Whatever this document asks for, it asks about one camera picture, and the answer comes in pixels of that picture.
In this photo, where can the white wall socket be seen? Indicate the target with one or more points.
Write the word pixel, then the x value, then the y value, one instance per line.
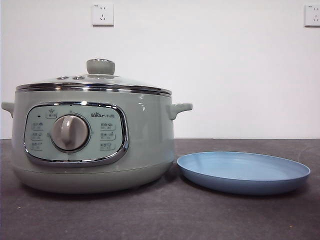
pixel 102 14
pixel 313 15

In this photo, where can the pale green electric steamer pot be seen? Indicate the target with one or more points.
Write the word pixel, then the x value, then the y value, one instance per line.
pixel 147 130

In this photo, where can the glass lid with grey knob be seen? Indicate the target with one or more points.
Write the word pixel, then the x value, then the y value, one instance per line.
pixel 100 67

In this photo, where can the blue round plate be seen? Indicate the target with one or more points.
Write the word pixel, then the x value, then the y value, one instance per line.
pixel 240 175

